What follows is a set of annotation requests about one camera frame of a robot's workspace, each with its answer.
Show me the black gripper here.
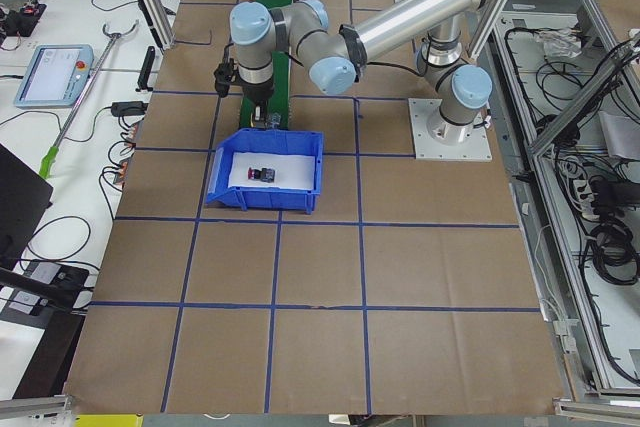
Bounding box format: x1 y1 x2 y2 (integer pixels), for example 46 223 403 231
242 82 273 124

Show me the red push button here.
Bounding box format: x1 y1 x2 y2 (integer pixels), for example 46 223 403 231
247 167 276 184

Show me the left blue plastic bin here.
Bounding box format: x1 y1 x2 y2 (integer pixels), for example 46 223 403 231
205 129 324 213

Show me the white foam pad left bin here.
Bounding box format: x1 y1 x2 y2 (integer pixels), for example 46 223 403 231
228 152 316 190

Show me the green conveyor belt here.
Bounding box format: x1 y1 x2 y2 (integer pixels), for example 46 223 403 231
236 0 301 131

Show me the black power adapter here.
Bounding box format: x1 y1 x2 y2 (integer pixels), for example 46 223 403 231
110 101 148 117

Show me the blue teach pendant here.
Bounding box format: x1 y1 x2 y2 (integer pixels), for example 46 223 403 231
14 44 94 108

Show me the metal reacher grabber tool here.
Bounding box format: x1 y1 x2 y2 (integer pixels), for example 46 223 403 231
39 20 139 179

